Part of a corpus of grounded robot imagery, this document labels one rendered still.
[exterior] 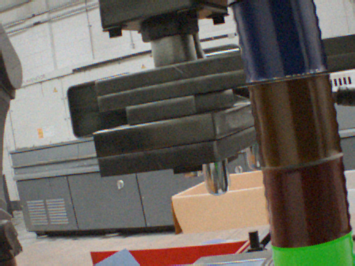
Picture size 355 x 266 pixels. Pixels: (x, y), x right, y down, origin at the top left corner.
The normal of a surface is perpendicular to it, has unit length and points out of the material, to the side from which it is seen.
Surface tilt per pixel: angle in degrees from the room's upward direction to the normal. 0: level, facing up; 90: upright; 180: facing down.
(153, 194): 90
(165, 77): 90
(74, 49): 90
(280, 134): 76
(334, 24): 90
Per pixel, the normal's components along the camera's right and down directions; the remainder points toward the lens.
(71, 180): -0.44, 0.12
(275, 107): -0.58, -0.10
